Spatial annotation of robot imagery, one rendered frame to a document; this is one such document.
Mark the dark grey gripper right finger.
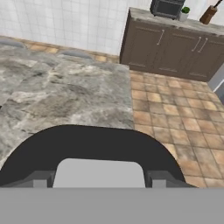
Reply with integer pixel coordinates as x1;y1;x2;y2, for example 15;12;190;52
144;170;197;189

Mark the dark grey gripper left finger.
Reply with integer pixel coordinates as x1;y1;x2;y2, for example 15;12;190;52
1;170;57;189

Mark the black and grey round object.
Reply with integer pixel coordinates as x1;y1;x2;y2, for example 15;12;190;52
0;124;187;189

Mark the silver grey appliance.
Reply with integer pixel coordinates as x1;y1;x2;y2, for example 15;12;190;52
207;67;224;105

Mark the brown cupboard run, stone top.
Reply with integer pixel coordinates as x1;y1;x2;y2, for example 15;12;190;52
119;6;224;83

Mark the small potted green plant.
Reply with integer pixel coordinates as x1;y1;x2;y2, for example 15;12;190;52
178;5;192;22

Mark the dark grey toaster oven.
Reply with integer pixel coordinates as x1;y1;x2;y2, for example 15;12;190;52
150;0;186;21

